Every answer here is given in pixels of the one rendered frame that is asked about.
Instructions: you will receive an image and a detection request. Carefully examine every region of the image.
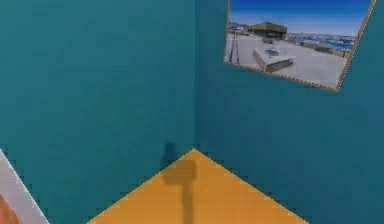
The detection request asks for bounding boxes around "framed harbour picture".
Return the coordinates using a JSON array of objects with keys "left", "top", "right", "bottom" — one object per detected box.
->
[{"left": 223, "top": 0, "right": 378, "bottom": 93}]

